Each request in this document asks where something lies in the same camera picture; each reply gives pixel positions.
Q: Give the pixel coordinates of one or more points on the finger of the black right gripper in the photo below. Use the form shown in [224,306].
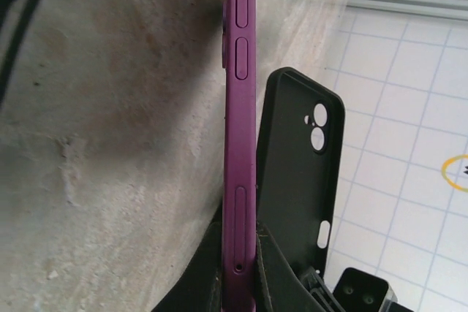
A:
[317,290]

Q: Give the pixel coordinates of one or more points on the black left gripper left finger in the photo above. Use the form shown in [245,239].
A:
[204,275]

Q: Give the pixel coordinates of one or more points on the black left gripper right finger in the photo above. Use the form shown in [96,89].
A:
[274,282]

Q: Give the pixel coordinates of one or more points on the black phone case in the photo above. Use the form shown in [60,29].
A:
[292,188]

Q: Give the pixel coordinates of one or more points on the smartphone with black screen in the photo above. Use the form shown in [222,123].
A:
[241,144]

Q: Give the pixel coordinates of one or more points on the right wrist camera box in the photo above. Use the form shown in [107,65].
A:
[362,290]

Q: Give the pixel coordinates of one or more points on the aluminium corner post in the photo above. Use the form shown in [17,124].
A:
[402,1]

